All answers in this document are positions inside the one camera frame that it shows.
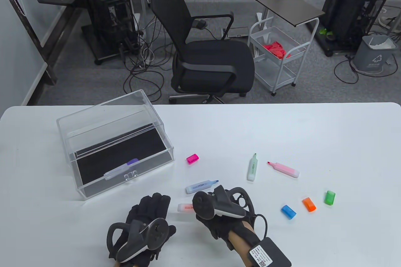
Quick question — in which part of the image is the grey left hand controller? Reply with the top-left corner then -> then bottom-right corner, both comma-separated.
107,218 -> 169,263

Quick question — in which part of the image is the small green plant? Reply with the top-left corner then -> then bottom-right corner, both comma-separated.
319,28 -> 336,42

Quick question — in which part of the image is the black frame post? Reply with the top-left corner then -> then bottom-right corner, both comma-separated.
0,0 -> 57,86

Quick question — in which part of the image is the dark side table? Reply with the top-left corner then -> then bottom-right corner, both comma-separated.
253,0 -> 325,27

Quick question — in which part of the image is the grey trash bin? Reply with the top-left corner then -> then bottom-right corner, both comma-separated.
353,35 -> 398,72

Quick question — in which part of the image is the red cloth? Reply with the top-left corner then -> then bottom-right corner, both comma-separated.
263,41 -> 291,59

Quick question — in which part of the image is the black floor cable loop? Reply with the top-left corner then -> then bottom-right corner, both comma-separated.
334,56 -> 398,85

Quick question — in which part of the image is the black equipment rack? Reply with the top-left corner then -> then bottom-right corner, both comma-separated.
315,0 -> 401,57

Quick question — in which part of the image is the green highlighter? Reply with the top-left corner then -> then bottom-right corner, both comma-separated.
247,153 -> 258,182

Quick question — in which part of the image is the purple highlighter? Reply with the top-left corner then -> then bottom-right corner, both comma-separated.
103,162 -> 129,181

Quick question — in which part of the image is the black computer tower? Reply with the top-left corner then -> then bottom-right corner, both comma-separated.
85,0 -> 138,61

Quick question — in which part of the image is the white rolling cart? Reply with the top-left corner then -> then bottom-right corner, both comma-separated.
247,17 -> 320,96

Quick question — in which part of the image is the black office chair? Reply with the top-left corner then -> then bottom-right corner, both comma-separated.
151,0 -> 256,105

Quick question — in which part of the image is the blue highlighter cap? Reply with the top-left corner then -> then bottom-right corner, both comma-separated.
281,205 -> 297,220

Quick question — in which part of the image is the black wrist module white label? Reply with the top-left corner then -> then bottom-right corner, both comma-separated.
244,237 -> 292,267

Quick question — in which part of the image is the grey hand controller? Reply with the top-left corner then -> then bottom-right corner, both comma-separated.
192,185 -> 256,220
107,218 -> 169,263

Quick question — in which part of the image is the person's right forearm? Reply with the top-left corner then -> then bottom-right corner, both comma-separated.
227,222 -> 260,264

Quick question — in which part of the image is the tangle of floor cables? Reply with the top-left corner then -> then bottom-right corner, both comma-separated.
123,13 -> 176,103

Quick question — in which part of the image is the person's right hand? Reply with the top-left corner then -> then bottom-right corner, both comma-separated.
196,214 -> 251,242

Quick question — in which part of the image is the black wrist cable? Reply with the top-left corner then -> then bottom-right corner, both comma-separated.
251,214 -> 268,239

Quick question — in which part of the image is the person's left hand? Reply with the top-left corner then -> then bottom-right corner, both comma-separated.
108,193 -> 176,267

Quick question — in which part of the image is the clear acrylic drawer box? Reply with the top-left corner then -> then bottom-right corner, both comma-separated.
56,90 -> 175,201

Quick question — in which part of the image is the grey right hand controller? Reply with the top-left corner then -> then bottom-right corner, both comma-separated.
192,185 -> 256,220

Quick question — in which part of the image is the pink highlighter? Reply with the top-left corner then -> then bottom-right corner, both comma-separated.
267,161 -> 300,178

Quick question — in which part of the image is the blue highlighter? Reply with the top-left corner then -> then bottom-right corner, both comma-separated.
185,180 -> 220,194

